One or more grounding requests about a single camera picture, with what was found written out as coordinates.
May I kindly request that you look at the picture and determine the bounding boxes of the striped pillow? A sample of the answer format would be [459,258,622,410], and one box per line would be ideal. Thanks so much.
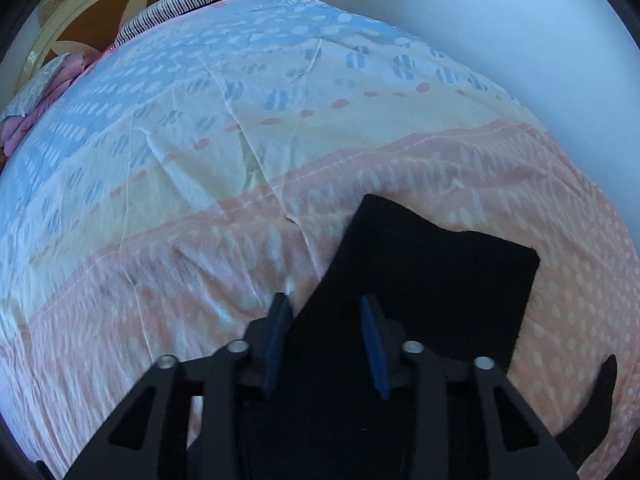
[107,0,241,53]

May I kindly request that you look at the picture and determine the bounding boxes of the black pants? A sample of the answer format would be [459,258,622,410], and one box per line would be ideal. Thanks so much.
[187,193,618,480]

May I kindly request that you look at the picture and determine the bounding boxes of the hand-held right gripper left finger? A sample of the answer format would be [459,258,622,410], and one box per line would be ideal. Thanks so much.
[65,292,296,480]

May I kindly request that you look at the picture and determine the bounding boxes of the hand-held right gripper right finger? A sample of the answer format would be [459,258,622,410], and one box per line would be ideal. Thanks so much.
[360,294,581,480]

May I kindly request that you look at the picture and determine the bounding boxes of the folded pink blanket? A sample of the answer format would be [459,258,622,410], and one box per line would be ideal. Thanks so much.
[0,52,108,161]

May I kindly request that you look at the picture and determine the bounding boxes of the grey floral pillow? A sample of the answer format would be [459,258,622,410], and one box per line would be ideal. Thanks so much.
[5,52,73,118]

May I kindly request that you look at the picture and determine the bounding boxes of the polka dot quilt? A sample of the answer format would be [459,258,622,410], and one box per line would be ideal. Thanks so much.
[0,0,635,480]

